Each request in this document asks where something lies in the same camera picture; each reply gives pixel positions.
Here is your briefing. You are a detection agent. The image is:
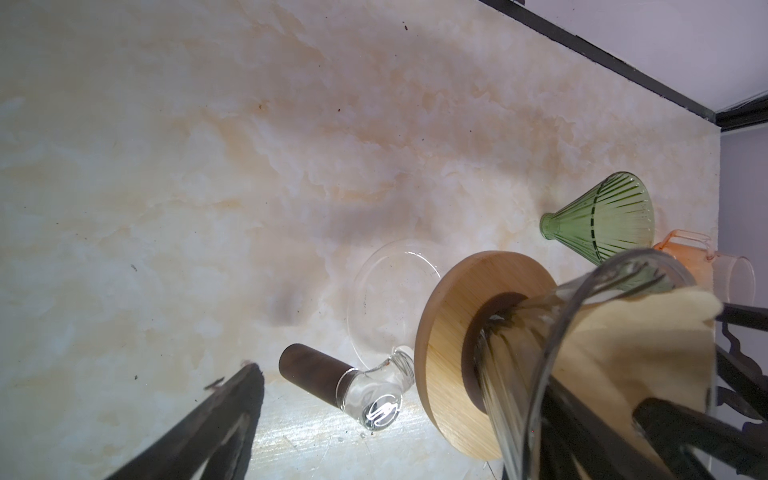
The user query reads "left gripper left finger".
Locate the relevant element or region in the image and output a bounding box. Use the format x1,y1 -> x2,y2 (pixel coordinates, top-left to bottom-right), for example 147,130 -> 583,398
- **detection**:
110,363 -> 265,479

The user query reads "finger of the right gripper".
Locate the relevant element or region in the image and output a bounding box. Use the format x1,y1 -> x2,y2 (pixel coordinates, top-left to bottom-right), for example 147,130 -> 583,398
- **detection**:
715,303 -> 767,420
632,398 -> 767,479

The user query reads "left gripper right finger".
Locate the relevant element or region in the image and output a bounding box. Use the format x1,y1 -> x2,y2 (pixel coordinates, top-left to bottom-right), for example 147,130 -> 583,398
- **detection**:
540,383 -> 671,479

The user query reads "beige paper coffee filter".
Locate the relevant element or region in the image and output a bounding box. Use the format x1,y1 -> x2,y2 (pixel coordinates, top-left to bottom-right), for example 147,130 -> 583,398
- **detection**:
552,287 -> 723,465

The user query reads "grey glass dripper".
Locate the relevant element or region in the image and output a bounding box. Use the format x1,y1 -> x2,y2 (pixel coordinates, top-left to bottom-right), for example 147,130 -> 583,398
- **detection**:
476,249 -> 706,479

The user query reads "wooden dripper ring holder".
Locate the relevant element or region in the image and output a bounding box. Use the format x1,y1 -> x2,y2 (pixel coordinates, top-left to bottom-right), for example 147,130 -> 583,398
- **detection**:
414,251 -> 556,461

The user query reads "green glass dripper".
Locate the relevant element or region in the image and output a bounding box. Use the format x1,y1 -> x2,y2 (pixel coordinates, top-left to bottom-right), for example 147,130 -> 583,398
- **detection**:
539,171 -> 655,265

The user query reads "clear glass carafe brown handle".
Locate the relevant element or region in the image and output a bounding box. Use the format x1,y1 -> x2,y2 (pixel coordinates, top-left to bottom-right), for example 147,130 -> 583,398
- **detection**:
278,239 -> 452,432

